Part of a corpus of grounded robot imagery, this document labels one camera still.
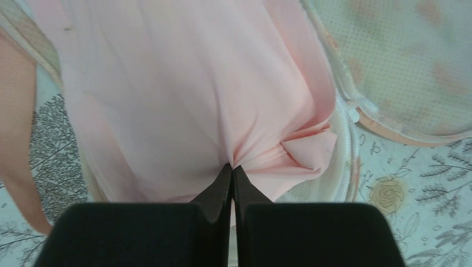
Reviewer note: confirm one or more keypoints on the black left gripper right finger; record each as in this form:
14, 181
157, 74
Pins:
309, 234

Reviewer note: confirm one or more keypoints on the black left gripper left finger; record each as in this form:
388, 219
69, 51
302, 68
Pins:
158, 234

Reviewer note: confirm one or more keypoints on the pink bra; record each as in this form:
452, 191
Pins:
162, 94

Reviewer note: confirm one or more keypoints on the pink floral mesh laundry bag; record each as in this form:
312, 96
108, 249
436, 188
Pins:
401, 68

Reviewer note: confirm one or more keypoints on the floral tablecloth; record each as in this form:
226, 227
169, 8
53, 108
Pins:
425, 193

